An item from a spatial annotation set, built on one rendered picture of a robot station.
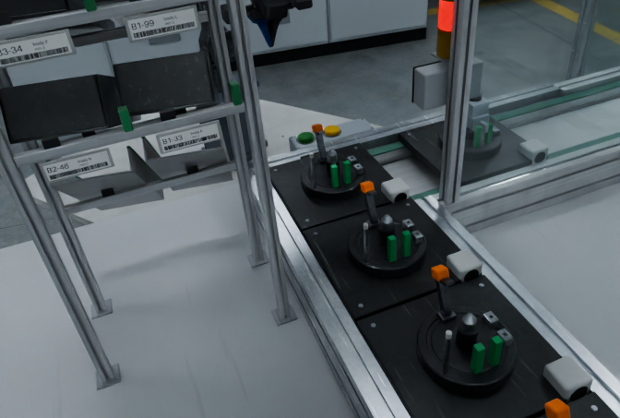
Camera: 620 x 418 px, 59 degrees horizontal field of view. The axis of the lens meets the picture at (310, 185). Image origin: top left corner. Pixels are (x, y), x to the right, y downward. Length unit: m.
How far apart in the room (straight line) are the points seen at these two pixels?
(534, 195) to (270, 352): 0.66
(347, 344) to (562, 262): 0.51
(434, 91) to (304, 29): 3.26
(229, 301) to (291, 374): 0.21
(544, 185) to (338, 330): 0.61
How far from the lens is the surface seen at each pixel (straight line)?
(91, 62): 4.24
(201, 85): 0.81
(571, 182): 1.35
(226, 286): 1.14
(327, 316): 0.92
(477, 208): 1.20
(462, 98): 1.03
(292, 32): 4.23
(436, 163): 1.24
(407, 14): 4.46
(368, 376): 0.86
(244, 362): 1.01
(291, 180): 1.20
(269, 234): 0.91
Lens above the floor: 1.65
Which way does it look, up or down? 35 degrees down
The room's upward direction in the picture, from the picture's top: 5 degrees counter-clockwise
